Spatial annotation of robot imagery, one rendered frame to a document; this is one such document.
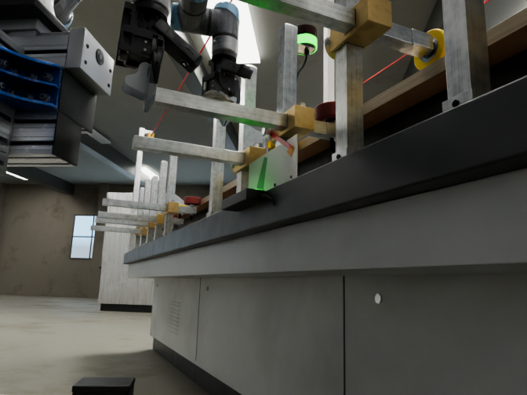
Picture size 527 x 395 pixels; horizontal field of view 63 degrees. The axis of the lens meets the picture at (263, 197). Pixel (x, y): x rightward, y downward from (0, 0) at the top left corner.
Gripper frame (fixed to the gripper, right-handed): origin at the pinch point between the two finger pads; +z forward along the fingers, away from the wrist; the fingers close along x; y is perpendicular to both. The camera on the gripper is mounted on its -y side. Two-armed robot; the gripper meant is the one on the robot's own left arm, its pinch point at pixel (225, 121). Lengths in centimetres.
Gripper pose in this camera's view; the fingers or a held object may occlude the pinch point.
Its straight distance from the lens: 119.5
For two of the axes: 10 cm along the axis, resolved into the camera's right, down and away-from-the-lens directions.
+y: -7.0, 1.2, 7.1
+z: -0.3, 9.8, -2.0
